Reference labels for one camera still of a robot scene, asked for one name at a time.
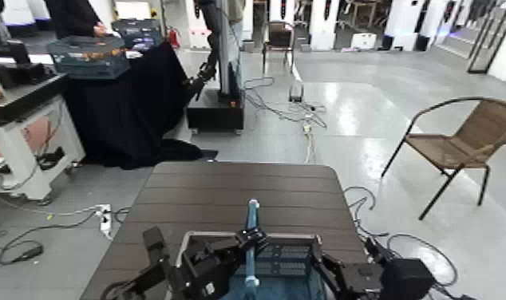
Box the black tablecloth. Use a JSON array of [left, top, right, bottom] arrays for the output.
[[61, 39, 219, 171]]

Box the white station with dark slot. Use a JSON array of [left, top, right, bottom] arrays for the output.
[[309, 0, 341, 52]]

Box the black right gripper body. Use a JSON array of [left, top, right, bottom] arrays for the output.
[[335, 259, 385, 300]]

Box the blue plastic crate with handle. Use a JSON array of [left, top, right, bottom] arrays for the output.
[[175, 199, 326, 300]]

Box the grey staircase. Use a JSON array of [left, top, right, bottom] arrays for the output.
[[434, 16, 502, 61]]

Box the brown wicker chair black frame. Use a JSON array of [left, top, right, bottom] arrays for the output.
[[380, 96, 506, 221]]

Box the white cart with pink panels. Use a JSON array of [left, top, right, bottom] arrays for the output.
[[0, 73, 87, 203]]

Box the white robot lift column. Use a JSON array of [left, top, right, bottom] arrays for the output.
[[217, 0, 243, 97]]

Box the black metal frame stand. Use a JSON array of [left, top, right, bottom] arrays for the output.
[[466, 0, 506, 75]]

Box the person in jeans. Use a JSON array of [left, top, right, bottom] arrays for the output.
[[227, 0, 247, 48]]

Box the thin white floor cable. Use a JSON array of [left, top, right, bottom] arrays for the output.
[[0, 191, 101, 218]]

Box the tangle of grey floor cables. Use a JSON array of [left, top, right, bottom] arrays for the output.
[[242, 75, 328, 129]]

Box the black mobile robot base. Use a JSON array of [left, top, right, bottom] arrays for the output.
[[186, 86, 246, 136]]

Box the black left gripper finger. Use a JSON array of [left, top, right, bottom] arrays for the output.
[[252, 227, 271, 251], [235, 228, 255, 256]]

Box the small white box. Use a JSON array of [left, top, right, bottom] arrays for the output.
[[350, 32, 378, 51]]

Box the black equipment box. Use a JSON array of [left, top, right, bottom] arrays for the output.
[[0, 39, 56, 90]]

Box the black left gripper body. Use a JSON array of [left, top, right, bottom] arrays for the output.
[[180, 238, 244, 300]]

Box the black looped floor cable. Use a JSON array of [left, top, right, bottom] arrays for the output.
[[344, 186, 461, 291]]

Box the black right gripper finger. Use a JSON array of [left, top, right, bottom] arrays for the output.
[[310, 234, 334, 271], [321, 255, 349, 300]]

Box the grey floor adapter box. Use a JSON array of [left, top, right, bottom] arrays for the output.
[[288, 81, 305, 103]]

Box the blue grey plastic crate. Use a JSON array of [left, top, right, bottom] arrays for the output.
[[45, 34, 131, 81]]

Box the red fire extinguisher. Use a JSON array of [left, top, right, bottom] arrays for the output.
[[167, 26, 182, 51]]

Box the long white power strip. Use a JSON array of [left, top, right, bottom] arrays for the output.
[[302, 122, 316, 165]]

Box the dark metal frame chair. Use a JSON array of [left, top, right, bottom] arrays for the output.
[[260, 20, 297, 70]]

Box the dark plastic crate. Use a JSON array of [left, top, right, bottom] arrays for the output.
[[110, 18, 164, 52]]

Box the white station with blue glow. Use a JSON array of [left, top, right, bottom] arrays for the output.
[[384, 0, 425, 52]]

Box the wooden table with frame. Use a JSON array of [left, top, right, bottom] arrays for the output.
[[348, 0, 391, 29]]

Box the black cable with adapter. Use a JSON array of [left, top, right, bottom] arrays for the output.
[[0, 210, 101, 266]]

